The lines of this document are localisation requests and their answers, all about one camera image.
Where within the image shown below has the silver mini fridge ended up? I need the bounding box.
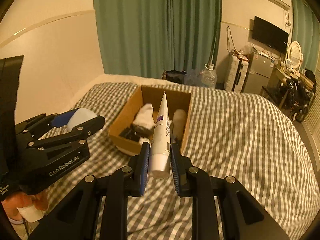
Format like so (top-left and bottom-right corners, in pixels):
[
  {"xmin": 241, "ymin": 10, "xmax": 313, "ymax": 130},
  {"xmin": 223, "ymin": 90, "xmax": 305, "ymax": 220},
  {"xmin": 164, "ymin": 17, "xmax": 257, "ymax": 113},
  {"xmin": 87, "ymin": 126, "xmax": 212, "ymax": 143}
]
[{"xmin": 242, "ymin": 52, "xmax": 273, "ymax": 94}]

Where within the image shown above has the white suitcase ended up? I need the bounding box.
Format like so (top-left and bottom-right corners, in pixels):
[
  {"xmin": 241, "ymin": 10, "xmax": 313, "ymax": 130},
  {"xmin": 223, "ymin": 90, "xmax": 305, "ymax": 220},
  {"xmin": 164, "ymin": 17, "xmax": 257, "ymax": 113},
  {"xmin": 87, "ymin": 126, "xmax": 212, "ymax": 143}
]
[{"xmin": 224, "ymin": 53, "xmax": 249, "ymax": 93}]

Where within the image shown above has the black wall television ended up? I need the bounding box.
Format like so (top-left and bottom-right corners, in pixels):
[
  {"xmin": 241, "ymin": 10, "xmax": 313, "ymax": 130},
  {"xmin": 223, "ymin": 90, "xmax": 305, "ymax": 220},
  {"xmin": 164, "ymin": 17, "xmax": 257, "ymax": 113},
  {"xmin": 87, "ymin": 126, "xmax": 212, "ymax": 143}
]
[{"xmin": 252, "ymin": 16, "xmax": 289, "ymax": 54}]

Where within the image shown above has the green curtain left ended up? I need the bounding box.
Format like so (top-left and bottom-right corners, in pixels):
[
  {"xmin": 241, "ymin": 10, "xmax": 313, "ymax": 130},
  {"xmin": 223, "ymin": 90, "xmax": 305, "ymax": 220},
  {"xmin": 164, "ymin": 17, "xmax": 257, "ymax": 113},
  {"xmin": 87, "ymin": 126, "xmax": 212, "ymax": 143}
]
[{"xmin": 93, "ymin": 0, "xmax": 222, "ymax": 78}]

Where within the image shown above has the white louvred wardrobe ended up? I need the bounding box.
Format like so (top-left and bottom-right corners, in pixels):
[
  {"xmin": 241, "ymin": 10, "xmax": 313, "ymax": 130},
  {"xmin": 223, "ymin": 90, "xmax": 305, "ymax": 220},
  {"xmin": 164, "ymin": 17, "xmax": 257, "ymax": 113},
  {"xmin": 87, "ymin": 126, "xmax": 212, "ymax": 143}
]
[{"xmin": 302, "ymin": 67, "xmax": 320, "ymax": 136}]

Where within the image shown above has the white cream tube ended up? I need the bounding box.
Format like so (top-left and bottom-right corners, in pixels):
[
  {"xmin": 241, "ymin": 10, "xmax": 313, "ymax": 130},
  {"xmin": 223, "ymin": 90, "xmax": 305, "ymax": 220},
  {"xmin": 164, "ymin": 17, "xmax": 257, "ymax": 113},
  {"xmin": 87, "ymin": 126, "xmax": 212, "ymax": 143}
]
[{"xmin": 148, "ymin": 93, "xmax": 171, "ymax": 179}]

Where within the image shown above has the white earbuds case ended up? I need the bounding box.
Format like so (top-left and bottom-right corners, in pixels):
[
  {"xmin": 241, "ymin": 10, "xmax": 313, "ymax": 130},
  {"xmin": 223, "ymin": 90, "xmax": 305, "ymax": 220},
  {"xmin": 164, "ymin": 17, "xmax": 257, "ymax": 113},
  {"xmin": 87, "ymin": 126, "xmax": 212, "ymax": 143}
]
[{"xmin": 67, "ymin": 108, "xmax": 97, "ymax": 132}]

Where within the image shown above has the wooden dressing table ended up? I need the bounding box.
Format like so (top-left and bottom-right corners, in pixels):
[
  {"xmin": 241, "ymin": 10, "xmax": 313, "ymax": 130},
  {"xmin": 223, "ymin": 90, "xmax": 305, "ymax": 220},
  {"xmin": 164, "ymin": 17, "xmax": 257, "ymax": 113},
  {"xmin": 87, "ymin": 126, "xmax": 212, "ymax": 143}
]
[{"xmin": 260, "ymin": 67, "xmax": 313, "ymax": 109}]

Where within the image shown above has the white folded sock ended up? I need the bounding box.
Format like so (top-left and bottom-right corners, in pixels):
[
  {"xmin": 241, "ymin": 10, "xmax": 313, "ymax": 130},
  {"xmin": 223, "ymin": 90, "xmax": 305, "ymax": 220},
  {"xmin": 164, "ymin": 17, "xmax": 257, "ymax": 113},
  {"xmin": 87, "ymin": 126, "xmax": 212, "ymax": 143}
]
[{"xmin": 132, "ymin": 103, "xmax": 155, "ymax": 131}]

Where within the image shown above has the large water bottle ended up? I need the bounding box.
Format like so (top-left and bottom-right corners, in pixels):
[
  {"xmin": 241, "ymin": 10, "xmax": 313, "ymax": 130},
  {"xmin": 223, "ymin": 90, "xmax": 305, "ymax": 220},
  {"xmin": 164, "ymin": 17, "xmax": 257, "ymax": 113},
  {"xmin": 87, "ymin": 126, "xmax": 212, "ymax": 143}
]
[{"xmin": 201, "ymin": 63, "xmax": 217, "ymax": 89}]

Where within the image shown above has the brown cardboard box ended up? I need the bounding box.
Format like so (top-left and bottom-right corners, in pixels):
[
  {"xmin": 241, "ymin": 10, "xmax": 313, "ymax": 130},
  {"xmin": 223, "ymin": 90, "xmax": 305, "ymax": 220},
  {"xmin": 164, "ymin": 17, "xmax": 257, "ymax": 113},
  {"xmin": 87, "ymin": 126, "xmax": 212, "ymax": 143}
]
[{"xmin": 108, "ymin": 86, "xmax": 191, "ymax": 156}]

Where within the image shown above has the black bag on chair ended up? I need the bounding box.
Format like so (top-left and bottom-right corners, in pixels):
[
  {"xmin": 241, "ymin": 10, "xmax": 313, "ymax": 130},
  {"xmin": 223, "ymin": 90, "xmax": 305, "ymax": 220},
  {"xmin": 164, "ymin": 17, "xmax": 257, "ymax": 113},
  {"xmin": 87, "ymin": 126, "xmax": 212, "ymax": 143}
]
[{"xmin": 284, "ymin": 69, "xmax": 317, "ymax": 123}]

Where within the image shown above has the white oval mirror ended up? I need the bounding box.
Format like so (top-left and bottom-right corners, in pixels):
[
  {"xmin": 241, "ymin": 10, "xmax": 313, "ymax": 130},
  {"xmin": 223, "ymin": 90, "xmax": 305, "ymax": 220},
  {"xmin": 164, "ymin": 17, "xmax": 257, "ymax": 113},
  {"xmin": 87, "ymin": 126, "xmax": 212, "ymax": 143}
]
[{"xmin": 285, "ymin": 41, "xmax": 303, "ymax": 71}]

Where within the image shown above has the green curtain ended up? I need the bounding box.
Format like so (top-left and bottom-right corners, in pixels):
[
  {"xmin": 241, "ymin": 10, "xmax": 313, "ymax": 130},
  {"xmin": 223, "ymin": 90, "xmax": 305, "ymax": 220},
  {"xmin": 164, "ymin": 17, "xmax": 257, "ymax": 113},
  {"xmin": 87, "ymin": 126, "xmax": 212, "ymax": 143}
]
[
  {"xmin": 93, "ymin": 0, "xmax": 222, "ymax": 78},
  {"xmin": 292, "ymin": 0, "xmax": 319, "ymax": 73}
]

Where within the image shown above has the grey checkered bed cover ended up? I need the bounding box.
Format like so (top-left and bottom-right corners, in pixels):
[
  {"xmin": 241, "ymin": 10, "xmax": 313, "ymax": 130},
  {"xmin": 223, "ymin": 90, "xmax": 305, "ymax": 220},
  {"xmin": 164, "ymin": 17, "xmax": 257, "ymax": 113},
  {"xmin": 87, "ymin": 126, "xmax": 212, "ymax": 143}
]
[{"xmin": 47, "ymin": 82, "xmax": 319, "ymax": 239}]

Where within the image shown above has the green curtain right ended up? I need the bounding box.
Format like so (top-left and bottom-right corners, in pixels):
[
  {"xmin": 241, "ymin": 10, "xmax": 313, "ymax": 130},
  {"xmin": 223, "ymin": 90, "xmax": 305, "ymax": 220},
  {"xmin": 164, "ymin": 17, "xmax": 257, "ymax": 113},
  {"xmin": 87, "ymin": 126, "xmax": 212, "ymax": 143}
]
[{"xmin": 292, "ymin": 0, "xmax": 319, "ymax": 73}]

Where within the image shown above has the white knit glove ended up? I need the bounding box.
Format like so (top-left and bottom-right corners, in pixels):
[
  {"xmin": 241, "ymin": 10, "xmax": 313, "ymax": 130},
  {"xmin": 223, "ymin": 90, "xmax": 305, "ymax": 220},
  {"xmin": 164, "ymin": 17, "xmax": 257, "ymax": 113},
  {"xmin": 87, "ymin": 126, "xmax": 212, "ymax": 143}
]
[{"xmin": 138, "ymin": 137, "xmax": 151, "ymax": 146}]

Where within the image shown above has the operator hand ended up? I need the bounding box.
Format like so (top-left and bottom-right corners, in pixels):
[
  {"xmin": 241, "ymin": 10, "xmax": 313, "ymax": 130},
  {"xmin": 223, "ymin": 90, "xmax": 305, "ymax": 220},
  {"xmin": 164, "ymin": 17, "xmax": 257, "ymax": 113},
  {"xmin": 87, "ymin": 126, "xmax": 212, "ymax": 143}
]
[{"xmin": 1, "ymin": 190, "xmax": 48, "ymax": 225}]

